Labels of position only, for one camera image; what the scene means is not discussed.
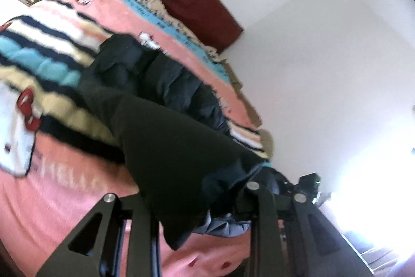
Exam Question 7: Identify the dark navy padded jacket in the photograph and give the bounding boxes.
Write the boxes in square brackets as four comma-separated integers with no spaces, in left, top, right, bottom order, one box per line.
[77,33,286,252]

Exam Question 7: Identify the pink Hello Kitty blanket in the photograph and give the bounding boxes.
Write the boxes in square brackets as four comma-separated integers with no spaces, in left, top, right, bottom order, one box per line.
[1,0,267,276]

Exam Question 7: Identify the brown cardboard strip by bed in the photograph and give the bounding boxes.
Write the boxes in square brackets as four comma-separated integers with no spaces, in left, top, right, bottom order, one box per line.
[220,59,274,159]

